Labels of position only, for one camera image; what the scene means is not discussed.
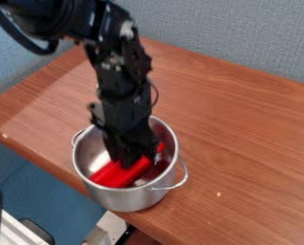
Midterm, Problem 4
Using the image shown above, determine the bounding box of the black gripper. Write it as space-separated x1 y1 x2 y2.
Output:
88 61 159 169

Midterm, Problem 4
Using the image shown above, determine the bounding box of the red plastic block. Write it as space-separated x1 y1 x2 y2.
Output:
89 143 167 189

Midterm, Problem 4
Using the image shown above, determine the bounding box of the metal pot with handle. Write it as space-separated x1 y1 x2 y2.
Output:
72 116 189 212

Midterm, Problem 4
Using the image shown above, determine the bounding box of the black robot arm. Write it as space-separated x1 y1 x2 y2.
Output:
0 0 159 168

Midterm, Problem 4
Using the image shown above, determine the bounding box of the black object under table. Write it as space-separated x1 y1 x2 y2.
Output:
19 218 55 245

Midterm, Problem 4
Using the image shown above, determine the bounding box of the white appliance at bottom left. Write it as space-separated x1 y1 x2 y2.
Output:
0 211 45 245

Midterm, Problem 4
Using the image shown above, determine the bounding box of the grey metal table frame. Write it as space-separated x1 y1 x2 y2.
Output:
80 212 136 245

